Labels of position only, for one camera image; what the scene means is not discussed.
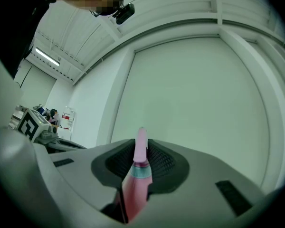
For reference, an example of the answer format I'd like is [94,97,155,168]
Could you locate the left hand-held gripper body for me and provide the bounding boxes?
[16,108,59,144]

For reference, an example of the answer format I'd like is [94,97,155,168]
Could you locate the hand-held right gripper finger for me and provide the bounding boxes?
[133,139,266,228]

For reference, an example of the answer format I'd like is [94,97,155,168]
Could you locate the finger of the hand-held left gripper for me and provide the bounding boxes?
[46,138,87,153]
[48,138,136,212]

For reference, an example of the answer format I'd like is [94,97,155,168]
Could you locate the pink spray bottle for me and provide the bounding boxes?
[120,127,154,224]

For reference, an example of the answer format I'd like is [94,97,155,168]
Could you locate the ceiling tube light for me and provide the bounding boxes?
[35,47,60,67]

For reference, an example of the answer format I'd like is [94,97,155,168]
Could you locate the person's black clothing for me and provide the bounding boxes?
[0,0,69,80]

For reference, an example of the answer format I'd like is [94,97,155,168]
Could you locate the black eyeglasses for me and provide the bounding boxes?
[89,0,124,18]

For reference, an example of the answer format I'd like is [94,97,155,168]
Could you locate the black head-worn camera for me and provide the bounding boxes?
[112,3,135,25]

